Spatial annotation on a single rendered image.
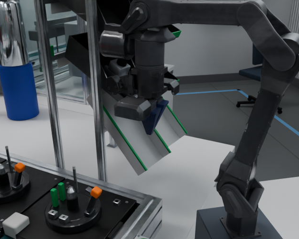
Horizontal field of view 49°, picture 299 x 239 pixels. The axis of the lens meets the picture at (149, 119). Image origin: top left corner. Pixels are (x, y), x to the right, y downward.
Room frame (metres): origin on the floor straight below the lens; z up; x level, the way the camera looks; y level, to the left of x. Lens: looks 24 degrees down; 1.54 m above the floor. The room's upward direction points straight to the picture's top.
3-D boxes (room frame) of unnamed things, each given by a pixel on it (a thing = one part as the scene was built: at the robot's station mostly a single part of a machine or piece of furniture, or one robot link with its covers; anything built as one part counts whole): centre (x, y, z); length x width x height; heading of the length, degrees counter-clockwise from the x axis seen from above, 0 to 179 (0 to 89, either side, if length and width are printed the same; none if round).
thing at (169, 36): (0.63, 0.00, 1.41); 0.09 x 0.06 x 0.07; 60
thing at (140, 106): (0.63, 0.00, 1.33); 0.19 x 0.06 x 0.08; 154
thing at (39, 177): (0.78, 0.42, 1.01); 0.24 x 0.24 x 0.13; 64
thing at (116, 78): (0.65, 0.05, 1.33); 0.07 x 0.07 x 0.06; 61
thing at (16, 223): (0.68, 0.20, 1.01); 0.24 x 0.24 x 0.13; 64
